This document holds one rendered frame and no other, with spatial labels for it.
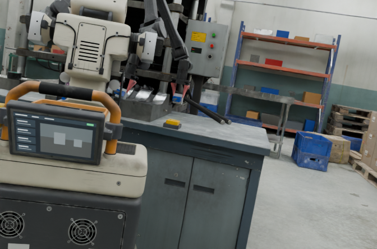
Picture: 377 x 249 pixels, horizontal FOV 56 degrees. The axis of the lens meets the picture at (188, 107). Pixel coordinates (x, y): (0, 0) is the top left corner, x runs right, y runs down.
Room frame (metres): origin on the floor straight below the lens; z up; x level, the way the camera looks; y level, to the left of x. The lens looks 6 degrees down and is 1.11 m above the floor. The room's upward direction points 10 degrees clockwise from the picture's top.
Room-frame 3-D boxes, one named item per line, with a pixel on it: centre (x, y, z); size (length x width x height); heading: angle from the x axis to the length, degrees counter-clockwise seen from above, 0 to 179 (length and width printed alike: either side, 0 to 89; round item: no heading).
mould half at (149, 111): (2.10, 0.27, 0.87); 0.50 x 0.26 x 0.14; 171
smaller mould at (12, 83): (2.21, 1.07, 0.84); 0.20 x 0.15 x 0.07; 171
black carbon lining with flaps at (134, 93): (2.09, 0.29, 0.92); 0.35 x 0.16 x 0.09; 171
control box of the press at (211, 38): (2.76, -0.04, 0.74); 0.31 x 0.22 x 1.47; 81
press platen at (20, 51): (3.07, 0.71, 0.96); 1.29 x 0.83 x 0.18; 81
